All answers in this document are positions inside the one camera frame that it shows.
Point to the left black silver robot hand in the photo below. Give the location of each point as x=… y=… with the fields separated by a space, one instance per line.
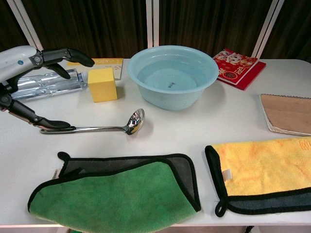
x=17 y=60

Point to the stainless steel ladle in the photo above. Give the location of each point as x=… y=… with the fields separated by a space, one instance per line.
x=136 y=121

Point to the clear plastic bottle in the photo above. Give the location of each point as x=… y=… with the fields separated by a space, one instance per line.
x=48 y=83

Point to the light blue plastic basin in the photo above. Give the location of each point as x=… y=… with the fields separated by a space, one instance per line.
x=172 y=72

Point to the dark curtain panel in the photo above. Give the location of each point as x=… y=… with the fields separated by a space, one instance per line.
x=296 y=29
x=209 y=24
x=92 y=26
x=9 y=29

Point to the yellow cube block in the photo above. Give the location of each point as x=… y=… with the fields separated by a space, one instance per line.
x=102 y=85

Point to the yellow white booklet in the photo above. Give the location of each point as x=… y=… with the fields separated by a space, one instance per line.
x=107 y=61

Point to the green grey microfibre cloth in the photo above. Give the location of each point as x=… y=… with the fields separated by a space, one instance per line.
x=116 y=194

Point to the red spiral calendar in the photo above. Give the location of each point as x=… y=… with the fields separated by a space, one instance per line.
x=236 y=69

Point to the yellow grey microfibre cloth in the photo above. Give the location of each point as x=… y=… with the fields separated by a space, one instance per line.
x=264 y=167

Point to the brown cover spiral notebook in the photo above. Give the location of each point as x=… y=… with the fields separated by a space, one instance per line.
x=289 y=114

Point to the white frame post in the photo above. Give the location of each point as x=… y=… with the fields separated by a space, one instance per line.
x=267 y=26
x=152 y=21
x=26 y=24

